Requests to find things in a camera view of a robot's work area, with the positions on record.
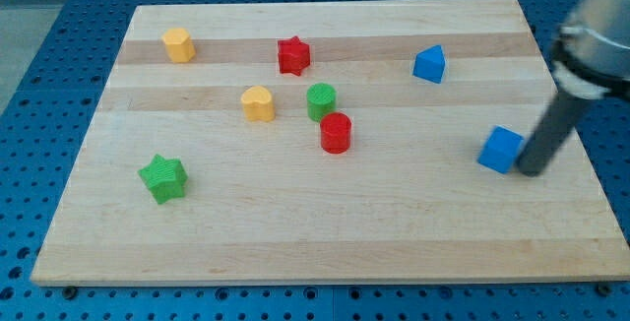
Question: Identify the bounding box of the blue cube block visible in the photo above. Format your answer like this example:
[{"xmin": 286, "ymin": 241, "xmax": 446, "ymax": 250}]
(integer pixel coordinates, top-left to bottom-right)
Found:
[{"xmin": 477, "ymin": 126, "xmax": 524, "ymax": 174}]

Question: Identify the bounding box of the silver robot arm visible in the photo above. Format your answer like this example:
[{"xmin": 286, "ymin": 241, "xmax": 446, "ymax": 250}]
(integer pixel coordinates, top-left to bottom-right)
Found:
[{"xmin": 551, "ymin": 0, "xmax": 629, "ymax": 99}]

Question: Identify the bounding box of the wooden board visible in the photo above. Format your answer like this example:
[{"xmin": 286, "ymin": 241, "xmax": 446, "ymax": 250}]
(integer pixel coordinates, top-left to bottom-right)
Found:
[{"xmin": 31, "ymin": 0, "xmax": 629, "ymax": 287}]

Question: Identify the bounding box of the red cylinder block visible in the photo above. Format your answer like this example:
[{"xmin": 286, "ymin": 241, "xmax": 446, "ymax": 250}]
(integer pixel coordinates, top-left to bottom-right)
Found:
[{"xmin": 320, "ymin": 112, "xmax": 351, "ymax": 154}]

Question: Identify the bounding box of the green cylinder block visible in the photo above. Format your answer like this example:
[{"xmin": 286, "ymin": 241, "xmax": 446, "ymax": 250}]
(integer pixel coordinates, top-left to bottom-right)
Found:
[{"xmin": 306, "ymin": 83, "xmax": 337, "ymax": 122}]

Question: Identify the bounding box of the yellow heart block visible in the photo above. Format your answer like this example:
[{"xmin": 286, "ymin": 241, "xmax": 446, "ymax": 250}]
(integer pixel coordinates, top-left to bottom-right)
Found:
[{"xmin": 240, "ymin": 86, "xmax": 276, "ymax": 122}]

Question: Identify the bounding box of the red star block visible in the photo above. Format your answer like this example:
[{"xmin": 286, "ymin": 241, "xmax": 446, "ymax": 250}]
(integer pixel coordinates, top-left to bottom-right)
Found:
[{"xmin": 277, "ymin": 36, "xmax": 311, "ymax": 76}]

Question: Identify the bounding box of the blue triangular prism block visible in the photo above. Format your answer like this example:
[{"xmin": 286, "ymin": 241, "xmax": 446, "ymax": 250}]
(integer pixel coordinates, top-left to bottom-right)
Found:
[{"xmin": 412, "ymin": 44, "xmax": 447, "ymax": 84}]

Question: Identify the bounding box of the green star block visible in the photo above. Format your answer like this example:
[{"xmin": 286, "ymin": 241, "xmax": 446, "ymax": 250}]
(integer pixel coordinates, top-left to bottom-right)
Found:
[{"xmin": 138, "ymin": 155, "xmax": 188, "ymax": 205}]

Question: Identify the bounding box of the yellow hexagon block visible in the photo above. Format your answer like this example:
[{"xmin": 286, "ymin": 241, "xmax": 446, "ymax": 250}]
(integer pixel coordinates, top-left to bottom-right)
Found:
[{"xmin": 161, "ymin": 28, "xmax": 196, "ymax": 63}]

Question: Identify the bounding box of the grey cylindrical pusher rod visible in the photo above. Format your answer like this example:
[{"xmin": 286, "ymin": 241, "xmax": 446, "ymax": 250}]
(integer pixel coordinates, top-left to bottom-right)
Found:
[{"xmin": 516, "ymin": 88, "xmax": 593, "ymax": 177}]

